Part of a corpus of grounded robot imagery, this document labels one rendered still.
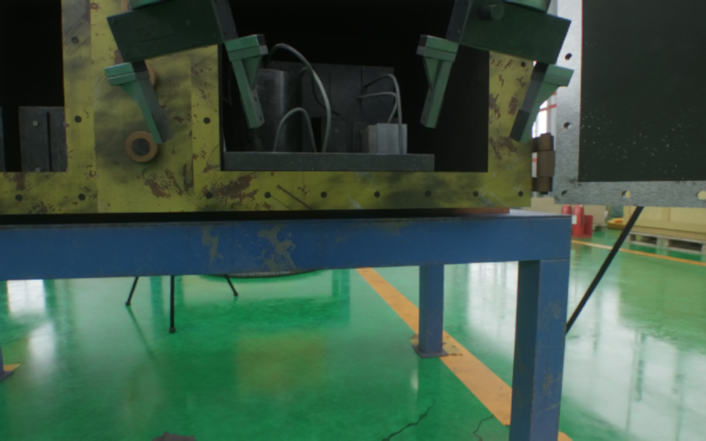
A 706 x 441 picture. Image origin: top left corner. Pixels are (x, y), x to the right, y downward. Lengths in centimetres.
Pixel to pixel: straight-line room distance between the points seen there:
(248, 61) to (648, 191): 65
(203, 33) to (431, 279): 127
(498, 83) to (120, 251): 78
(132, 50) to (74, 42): 29
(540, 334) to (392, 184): 49
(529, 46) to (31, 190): 78
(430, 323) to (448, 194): 93
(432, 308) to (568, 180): 92
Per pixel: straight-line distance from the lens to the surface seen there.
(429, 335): 160
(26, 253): 84
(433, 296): 155
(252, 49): 46
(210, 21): 47
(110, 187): 73
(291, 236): 70
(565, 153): 80
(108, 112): 74
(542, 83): 54
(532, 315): 94
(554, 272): 92
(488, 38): 48
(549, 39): 52
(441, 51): 47
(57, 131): 101
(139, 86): 53
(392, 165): 70
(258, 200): 67
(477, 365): 159
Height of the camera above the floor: 69
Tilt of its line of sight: 5 degrees down
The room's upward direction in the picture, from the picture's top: straight up
